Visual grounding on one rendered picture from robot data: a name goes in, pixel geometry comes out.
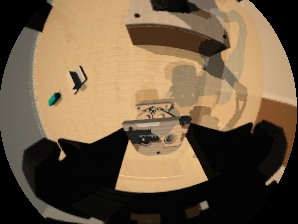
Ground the teal rectangular block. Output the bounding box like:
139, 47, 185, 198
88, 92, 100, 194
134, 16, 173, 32
48, 92, 61, 107

